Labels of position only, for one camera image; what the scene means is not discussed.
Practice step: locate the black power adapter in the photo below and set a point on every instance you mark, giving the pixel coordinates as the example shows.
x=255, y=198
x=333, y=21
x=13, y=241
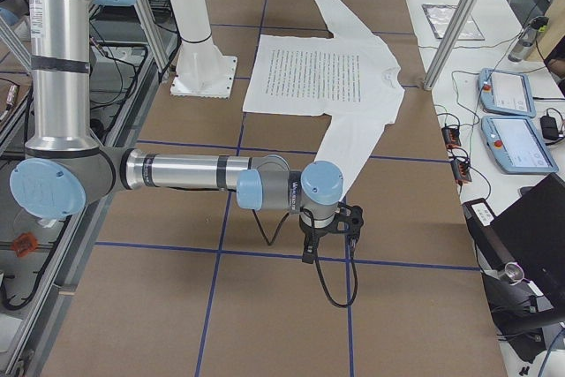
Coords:
x=549, y=128

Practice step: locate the white camera pole with base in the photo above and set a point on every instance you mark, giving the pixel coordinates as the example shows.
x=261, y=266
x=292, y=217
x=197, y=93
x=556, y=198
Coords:
x=201, y=70

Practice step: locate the white long-sleeve printed shirt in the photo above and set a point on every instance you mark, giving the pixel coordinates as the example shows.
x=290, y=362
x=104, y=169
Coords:
x=351, y=76

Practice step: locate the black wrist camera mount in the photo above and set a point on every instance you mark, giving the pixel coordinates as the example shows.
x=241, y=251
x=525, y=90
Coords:
x=348, y=221

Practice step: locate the aluminium side frame rail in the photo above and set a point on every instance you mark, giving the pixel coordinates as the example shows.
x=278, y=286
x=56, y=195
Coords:
x=42, y=265

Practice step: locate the lower blue teach pendant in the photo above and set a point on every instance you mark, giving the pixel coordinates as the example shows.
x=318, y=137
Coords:
x=516, y=145

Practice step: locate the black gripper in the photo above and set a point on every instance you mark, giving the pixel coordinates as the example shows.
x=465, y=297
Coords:
x=314, y=233

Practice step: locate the aluminium frame post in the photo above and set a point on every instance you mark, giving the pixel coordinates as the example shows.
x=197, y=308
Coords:
x=448, y=42

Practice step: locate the clear water bottle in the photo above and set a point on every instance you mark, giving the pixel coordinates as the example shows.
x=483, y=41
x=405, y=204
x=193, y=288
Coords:
x=527, y=38

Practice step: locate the orange black connector box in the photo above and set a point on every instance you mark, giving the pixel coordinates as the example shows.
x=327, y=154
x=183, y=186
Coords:
x=461, y=171
x=451, y=137

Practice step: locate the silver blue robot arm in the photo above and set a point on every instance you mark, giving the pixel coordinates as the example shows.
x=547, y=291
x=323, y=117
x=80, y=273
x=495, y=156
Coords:
x=67, y=169

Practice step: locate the blue teach pendant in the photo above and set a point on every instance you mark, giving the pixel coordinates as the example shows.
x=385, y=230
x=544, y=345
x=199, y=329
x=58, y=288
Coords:
x=516, y=145
x=506, y=93

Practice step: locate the upper blue teach pendant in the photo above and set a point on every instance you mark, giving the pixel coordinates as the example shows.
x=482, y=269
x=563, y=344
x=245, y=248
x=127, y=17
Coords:
x=506, y=93

